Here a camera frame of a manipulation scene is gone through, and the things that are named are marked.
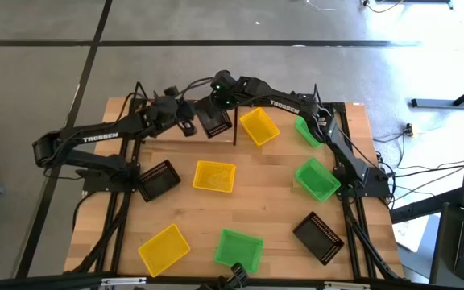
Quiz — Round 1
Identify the black plastic basket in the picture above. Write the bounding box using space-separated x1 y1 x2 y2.
292 211 346 267
194 97 234 140
138 159 182 203

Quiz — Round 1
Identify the green plastic basket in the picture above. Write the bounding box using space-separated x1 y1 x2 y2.
213 228 264 275
294 156 342 203
294 116 324 149

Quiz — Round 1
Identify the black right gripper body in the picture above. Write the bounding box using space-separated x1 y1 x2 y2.
209 70 243 110

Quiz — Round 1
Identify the white paper sheet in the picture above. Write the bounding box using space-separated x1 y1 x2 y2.
392 217 430 253

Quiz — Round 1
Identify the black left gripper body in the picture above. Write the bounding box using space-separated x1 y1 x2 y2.
147 95 182 128

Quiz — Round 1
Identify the black desk leg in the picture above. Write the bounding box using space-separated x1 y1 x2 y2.
391 187 464 225
411 76 464 110

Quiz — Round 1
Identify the black metal shelf end frame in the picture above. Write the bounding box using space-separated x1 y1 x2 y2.
134 81 149 142

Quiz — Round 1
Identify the black table-level camera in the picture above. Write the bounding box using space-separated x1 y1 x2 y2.
226 261 250 289

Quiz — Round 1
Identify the yellow plastic basket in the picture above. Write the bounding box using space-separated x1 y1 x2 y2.
192 159 237 194
239 106 281 147
137 223 192 278

